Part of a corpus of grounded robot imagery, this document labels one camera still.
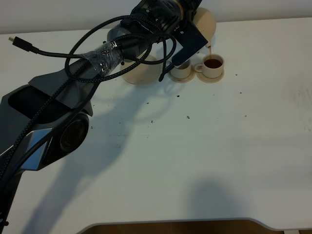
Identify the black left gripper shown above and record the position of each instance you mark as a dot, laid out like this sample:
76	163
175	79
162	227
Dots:
167	16

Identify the beige ceramic teapot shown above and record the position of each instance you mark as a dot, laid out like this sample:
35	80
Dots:
206	24

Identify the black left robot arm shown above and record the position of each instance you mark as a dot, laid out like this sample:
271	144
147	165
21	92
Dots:
48	118

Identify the large beige teapot saucer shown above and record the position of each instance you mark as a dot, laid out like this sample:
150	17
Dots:
143	74

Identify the left beige teacup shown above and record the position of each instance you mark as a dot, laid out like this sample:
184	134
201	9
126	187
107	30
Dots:
182	70

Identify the beige teacup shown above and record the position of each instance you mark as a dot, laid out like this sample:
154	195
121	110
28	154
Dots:
182	70
212	66

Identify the left small beige saucer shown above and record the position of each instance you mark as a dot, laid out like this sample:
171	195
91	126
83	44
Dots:
182	79

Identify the small beige saucer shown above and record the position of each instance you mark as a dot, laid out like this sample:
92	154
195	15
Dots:
182	79
209	80

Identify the right small beige saucer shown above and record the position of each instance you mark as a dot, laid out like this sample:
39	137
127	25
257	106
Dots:
209	80

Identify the right beige teacup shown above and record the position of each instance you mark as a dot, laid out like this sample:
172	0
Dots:
212	66

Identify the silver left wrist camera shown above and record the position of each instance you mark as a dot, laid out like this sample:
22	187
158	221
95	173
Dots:
191	40

